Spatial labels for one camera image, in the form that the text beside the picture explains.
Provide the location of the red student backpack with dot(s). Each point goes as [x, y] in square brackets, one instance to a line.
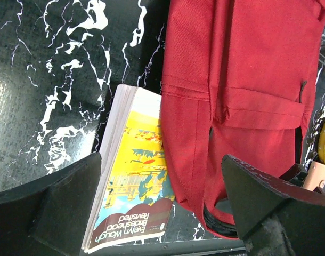
[238, 78]

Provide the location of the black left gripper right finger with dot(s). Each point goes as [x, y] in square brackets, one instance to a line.
[273, 216]

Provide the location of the brown paperback book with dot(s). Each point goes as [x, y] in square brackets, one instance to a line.
[134, 197]

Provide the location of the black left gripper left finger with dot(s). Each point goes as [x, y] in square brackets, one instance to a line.
[49, 216]

